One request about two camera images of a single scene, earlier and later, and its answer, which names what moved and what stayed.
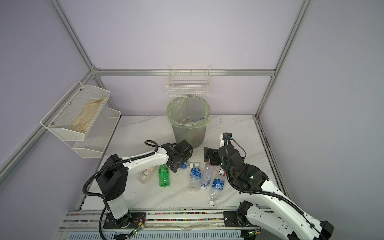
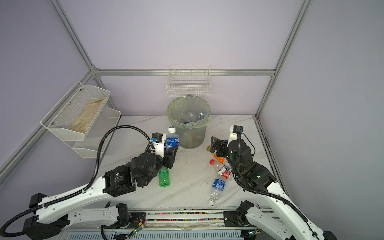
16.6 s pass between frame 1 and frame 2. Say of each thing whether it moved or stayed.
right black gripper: moved
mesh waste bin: stayed
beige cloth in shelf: stayed
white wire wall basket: stayed
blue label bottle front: stayed
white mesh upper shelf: stayed
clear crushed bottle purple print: moved
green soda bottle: stayed
